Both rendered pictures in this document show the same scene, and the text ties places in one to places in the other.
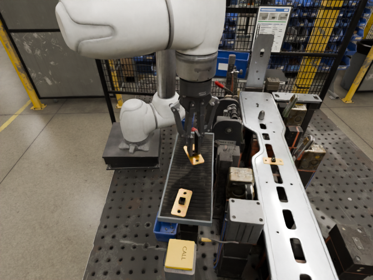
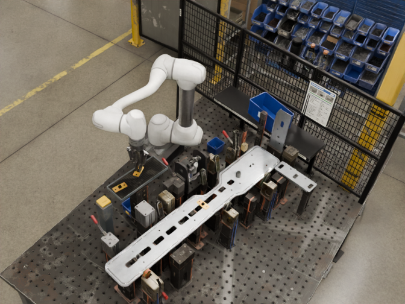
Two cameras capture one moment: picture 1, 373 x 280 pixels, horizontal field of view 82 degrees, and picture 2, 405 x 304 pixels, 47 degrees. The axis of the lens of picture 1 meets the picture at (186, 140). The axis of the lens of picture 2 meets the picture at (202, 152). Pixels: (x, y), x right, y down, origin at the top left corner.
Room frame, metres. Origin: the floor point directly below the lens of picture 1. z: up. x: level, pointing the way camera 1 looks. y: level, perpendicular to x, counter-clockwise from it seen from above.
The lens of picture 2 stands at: (-0.85, -1.33, 3.31)
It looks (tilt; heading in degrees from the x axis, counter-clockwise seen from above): 46 degrees down; 33
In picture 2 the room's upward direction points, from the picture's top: 5 degrees clockwise
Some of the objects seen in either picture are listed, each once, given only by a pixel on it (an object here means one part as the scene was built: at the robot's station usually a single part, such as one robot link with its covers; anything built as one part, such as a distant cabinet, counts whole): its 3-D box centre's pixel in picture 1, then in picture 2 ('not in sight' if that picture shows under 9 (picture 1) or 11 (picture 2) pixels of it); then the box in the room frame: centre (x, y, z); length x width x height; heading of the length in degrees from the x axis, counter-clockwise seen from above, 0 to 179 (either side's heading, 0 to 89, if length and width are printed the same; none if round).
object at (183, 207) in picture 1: (182, 201); (119, 186); (0.35, 0.01, 1.17); 0.08 x 0.04 x 0.01; 165
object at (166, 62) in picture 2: not in sight; (164, 66); (0.99, 0.22, 1.58); 0.18 x 0.14 x 0.13; 26
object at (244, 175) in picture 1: (235, 205); (166, 215); (0.52, -0.20, 0.89); 0.13 x 0.11 x 0.38; 84
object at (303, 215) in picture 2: (306, 118); (304, 200); (1.24, -0.82, 0.84); 0.11 x 0.06 x 0.29; 84
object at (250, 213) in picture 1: (235, 243); (145, 228); (0.36, -0.17, 0.90); 0.13 x 0.10 x 0.41; 84
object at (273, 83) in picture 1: (267, 103); (286, 167); (1.39, -0.59, 0.88); 0.08 x 0.08 x 0.36; 84
